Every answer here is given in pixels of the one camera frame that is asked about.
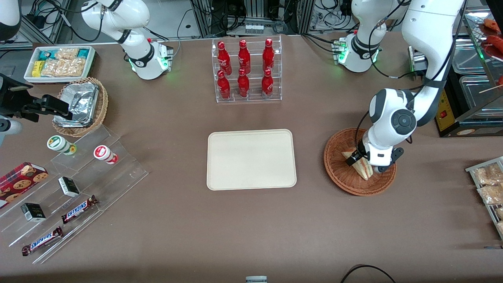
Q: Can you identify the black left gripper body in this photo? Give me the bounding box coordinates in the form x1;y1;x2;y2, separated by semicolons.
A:
355;145;405;168

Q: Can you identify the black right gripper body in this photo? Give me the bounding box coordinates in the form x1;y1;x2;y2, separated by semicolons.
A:
0;74;41;123

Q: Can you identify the triangular sandwich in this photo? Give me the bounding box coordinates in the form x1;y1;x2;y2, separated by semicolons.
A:
341;151;374;181

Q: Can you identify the brown round wicker basket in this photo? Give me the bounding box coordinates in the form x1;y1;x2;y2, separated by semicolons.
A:
324;128;397;196

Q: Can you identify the light wicker basket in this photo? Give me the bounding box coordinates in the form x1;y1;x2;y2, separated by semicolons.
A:
52;77;108;137

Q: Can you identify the white rectangular snack tray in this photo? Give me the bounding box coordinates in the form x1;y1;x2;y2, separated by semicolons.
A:
24;46;96;84

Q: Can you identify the beige plastic tray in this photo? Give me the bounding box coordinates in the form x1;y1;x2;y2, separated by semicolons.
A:
207;129;297;191

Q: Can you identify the tray of packaged snacks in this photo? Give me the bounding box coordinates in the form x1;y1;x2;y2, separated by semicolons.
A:
465;156;503;241

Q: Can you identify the crumpled foil container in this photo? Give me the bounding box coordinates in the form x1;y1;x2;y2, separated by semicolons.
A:
54;83;99;127

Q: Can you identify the green lid yogurt cup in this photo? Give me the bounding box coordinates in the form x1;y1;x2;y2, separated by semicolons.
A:
47;135;77;155

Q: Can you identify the large clear cracker bag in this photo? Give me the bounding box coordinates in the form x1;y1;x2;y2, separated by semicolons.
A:
41;58;86;77

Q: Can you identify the small clear cracker bag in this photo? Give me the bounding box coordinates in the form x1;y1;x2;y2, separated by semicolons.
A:
55;48;79;61

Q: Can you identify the red lid yogurt cup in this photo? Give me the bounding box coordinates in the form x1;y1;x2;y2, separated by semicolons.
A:
94;145;119;165

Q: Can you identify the small black box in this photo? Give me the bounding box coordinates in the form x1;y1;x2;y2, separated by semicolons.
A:
20;203;46;222
58;176;80;197

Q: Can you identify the red cookie box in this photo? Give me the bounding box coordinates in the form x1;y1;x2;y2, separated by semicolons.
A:
0;162;49;202

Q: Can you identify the clear acrylic stepped shelf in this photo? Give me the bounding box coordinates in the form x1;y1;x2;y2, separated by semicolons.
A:
0;125;149;265

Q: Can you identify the silver box with green light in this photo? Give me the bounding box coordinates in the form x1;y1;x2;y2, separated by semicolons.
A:
408;46;429;75

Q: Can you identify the black food warmer machine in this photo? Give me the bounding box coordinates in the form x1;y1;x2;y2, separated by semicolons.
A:
409;6;503;138

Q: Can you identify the snickers bar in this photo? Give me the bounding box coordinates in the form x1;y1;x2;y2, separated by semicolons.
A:
22;226;64;256
61;195;98;224

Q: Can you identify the red cola bottle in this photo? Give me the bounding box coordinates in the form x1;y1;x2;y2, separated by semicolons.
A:
263;38;275;72
261;69;274;97
217;41;232;75
237;68;250;98
217;70;231;99
238;39;251;74

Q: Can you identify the clear acrylic bottle rack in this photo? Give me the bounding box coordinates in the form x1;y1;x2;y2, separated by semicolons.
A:
211;35;283;103

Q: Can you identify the aluminium equipment rack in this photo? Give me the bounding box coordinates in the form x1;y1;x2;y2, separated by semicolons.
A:
189;0;354;38

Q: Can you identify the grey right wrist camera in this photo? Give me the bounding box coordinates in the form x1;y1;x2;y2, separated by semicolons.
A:
0;118;23;147

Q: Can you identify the black cable loop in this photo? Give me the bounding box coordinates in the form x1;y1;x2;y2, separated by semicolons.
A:
340;265;397;283

